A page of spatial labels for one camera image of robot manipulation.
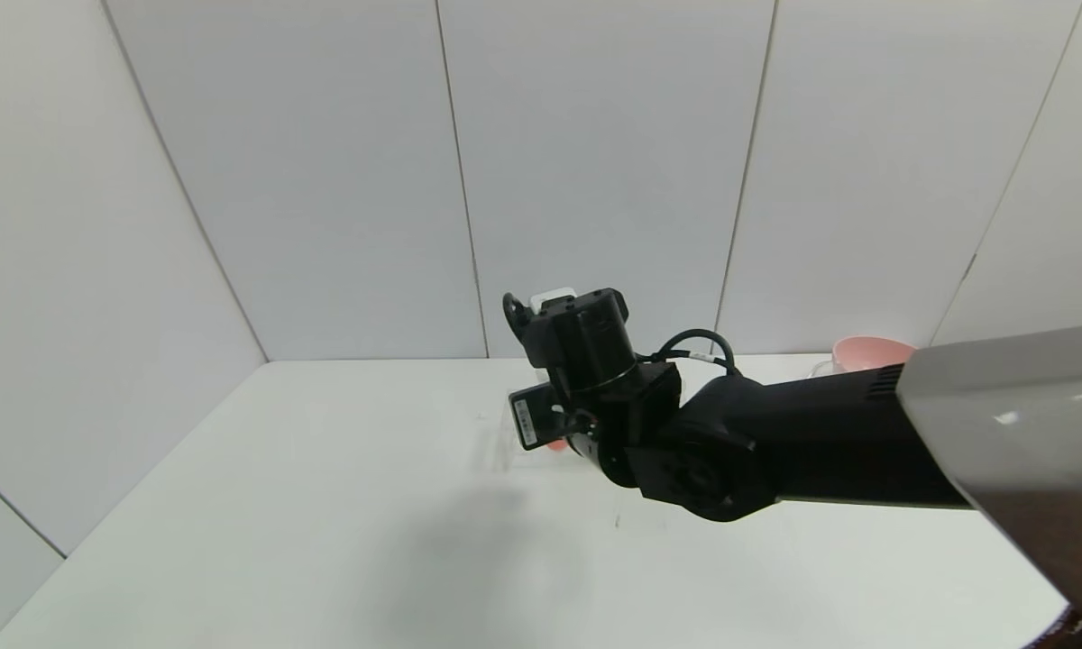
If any pink bowl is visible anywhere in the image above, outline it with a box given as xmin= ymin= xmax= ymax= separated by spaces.
xmin=833 ymin=336 xmax=917 ymax=374

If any black camera cable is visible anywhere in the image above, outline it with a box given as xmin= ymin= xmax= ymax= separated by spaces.
xmin=502 ymin=293 xmax=535 ymax=342

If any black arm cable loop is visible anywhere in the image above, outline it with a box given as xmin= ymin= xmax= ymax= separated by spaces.
xmin=636 ymin=329 xmax=740 ymax=376

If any clear acrylic test tube rack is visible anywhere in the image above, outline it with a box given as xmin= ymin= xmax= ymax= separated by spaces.
xmin=496 ymin=388 xmax=551 ymax=473

